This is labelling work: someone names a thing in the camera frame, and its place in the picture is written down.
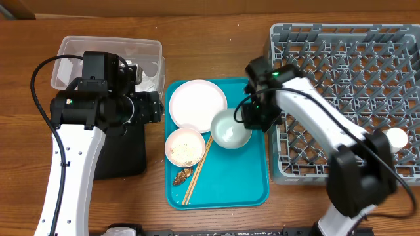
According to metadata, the white napkin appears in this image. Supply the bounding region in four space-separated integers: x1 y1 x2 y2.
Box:
135 71 161 92

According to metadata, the brown food scrap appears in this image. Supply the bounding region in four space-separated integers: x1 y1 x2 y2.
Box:
173 167 194 186

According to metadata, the pink bowl with crumbs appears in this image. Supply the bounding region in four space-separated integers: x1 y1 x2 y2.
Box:
165 128 206 168

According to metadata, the teal plastic tray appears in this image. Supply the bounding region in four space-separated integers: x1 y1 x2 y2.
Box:
164 77 270 210

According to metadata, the small white cup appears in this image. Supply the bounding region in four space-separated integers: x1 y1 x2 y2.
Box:
383 128 408 153

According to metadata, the black tray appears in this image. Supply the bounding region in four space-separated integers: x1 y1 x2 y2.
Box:
94 124 146 180

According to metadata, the wooden chopstick right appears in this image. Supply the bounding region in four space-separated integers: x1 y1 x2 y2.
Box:
184 137 214 206

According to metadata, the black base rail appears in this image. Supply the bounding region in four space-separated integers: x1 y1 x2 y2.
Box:
104 223 316 236

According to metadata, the clear plastic bin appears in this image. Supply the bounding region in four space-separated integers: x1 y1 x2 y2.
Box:
51 36 165 96

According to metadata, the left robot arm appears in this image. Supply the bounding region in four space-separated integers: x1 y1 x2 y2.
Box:
35 90 163 235

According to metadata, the wooden chopstick left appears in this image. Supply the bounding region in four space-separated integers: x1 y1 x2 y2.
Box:
181 134 213 205

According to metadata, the grey-green ceramic bowl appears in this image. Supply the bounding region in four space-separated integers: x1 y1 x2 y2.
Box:
210 108 252 149

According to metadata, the large white plate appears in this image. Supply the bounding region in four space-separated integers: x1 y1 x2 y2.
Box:
169 79 228 134

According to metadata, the wooden chopstick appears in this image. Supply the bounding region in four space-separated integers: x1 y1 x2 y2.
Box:
184 137 214 206
181 134 213 205

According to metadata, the grey dish rack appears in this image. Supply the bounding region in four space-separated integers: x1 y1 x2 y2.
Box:
264 23 419 186

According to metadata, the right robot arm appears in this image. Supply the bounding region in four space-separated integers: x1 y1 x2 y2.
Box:
238 62 408 235

